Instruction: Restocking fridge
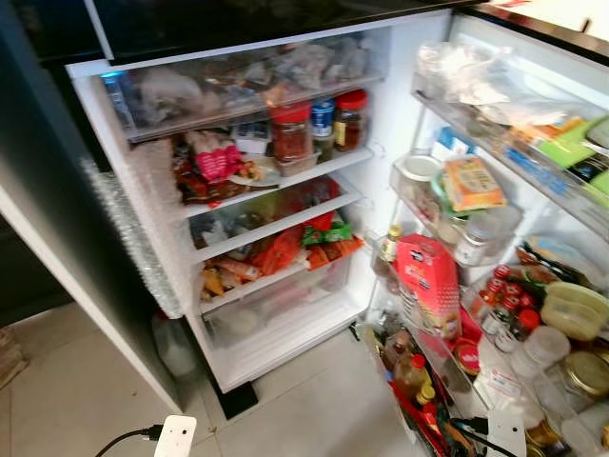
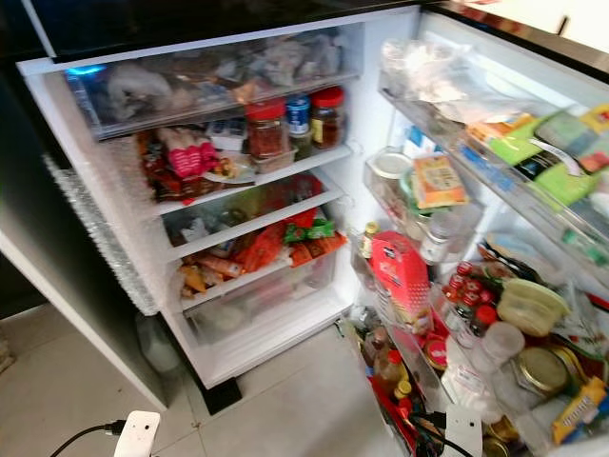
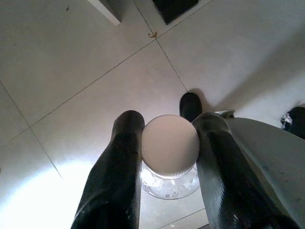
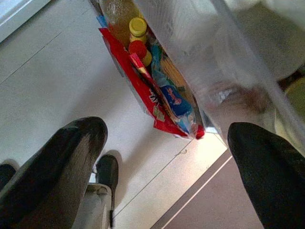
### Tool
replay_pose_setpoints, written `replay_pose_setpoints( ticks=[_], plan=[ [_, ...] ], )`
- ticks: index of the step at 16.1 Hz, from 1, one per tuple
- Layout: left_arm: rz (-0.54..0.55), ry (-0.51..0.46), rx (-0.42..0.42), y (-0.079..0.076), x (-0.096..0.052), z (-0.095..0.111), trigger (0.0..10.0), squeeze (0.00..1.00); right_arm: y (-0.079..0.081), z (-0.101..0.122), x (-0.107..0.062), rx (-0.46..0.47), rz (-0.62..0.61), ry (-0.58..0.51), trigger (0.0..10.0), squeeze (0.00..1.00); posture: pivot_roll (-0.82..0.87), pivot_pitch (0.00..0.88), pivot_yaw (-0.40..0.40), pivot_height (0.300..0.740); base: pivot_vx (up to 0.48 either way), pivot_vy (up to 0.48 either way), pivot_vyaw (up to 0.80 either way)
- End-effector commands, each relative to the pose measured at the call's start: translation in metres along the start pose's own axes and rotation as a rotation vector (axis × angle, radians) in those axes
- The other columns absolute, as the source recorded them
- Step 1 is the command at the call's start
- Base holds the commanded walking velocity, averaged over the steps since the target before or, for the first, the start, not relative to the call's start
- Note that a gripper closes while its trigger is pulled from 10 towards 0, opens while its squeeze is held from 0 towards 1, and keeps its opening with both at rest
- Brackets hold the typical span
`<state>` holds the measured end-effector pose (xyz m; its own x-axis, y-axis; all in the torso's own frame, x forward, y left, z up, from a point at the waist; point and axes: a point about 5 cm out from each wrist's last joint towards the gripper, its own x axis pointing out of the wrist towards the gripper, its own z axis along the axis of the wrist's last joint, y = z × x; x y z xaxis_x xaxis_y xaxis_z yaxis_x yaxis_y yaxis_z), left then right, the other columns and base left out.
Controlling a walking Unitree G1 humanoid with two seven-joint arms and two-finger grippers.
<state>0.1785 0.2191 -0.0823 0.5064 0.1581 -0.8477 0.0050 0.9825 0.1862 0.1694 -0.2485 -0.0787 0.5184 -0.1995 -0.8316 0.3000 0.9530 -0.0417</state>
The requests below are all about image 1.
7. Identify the yellow green plastic container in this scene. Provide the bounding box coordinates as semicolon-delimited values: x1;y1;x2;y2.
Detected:
540;282;609;342

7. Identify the green food packet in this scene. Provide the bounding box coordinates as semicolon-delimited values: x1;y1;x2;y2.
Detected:
514;114;609;207

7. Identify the orange snack box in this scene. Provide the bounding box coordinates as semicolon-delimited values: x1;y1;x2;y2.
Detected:
442;156;508;213

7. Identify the gold lid glass jar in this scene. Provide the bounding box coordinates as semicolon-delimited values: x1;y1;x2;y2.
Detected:
560;349;609;400

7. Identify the refrigerator door with shelves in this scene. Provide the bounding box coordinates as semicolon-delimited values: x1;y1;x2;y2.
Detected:
366;10;609;457

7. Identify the red drink carton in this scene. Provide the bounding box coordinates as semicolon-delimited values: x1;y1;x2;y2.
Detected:
394;233;463;340

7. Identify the white lid clear jar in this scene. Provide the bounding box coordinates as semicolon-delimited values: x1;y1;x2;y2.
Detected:
394;151;444;207

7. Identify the clear plastic bag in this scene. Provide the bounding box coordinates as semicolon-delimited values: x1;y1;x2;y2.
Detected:
415;39;536;108

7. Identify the orange flat box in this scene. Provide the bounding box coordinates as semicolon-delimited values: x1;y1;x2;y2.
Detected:
304;238;364;269

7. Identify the green snack packet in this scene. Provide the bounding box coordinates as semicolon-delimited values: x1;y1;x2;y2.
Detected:
303;216;354;248

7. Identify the red lid jar dark content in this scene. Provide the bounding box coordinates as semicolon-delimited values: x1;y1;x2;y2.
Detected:
333;89;370;152

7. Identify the blue white tub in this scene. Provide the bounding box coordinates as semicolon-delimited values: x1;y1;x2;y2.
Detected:
310;98;337;159

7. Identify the red lid jar reddish content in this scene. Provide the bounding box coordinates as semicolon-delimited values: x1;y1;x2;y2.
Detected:
269;102;314;165

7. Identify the red orange mesh bag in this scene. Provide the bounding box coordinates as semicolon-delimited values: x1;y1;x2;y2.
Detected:
250;227;307;279

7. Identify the clear crisper drawer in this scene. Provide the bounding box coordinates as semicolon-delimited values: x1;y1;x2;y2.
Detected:
198;249;370;351

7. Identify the pink snack packet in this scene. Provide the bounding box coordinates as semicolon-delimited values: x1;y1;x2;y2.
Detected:
194;133;245;183

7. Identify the clear chiller drawer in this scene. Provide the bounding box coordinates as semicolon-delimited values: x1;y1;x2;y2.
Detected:
100;33;386;144

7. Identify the dark red snack packet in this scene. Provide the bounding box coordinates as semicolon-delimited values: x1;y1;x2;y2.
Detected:
171;133;239;206

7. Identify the black refrigerator white interior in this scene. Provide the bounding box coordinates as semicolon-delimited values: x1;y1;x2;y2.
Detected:
0;0;496;420

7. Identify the clear water jug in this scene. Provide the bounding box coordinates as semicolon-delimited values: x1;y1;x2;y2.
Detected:
151;309;203;379

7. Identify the bubble wrap sheet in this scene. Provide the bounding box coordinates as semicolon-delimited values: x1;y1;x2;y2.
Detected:
80;156;184;321

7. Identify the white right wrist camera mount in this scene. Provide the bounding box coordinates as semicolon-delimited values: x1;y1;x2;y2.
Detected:
485;409;527;457

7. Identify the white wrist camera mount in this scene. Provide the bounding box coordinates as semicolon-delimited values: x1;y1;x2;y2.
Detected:
485;409;527;457
155;414;198;457

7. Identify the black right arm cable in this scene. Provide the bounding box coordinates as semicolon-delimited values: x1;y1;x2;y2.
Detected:
452;414;520;457

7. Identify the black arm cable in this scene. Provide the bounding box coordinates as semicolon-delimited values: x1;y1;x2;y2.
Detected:
95;424;165;457
452;414;520;457

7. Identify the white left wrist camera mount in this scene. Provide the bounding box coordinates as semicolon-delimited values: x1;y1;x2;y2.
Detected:
155;414;198;457

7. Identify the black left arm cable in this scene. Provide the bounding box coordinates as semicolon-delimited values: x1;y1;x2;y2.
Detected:
95;424;165;457

